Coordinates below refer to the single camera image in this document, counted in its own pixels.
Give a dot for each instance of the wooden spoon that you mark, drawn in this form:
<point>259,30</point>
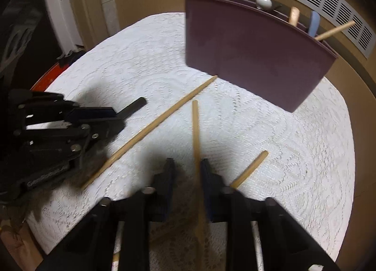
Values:
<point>293,15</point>

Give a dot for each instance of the purple plastic utensil holder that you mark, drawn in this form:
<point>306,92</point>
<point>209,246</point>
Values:
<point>249,53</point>

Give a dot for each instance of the red round object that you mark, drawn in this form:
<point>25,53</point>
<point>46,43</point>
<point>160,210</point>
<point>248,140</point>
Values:
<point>48,77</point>

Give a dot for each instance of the small metal spoon white knob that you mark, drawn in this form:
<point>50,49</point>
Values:
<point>263,2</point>

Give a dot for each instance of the white shelf cabinet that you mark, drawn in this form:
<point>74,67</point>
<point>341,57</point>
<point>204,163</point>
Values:
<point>55,9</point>

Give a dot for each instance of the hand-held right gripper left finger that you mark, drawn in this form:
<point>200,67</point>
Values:
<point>169,188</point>

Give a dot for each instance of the white lace tablecloth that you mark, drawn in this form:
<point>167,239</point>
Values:
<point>279,156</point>

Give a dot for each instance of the wooden chopstick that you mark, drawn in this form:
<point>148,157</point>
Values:
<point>337,30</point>
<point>252,166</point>
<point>196,130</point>
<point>164,115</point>

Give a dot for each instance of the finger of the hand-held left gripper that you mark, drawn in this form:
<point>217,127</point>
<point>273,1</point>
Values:
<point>102,130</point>
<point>94,112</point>

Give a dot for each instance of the blue plastic spoon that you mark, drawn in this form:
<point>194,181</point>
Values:
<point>313,24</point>

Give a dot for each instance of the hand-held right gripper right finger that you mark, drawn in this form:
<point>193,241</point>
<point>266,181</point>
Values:
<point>207,188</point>

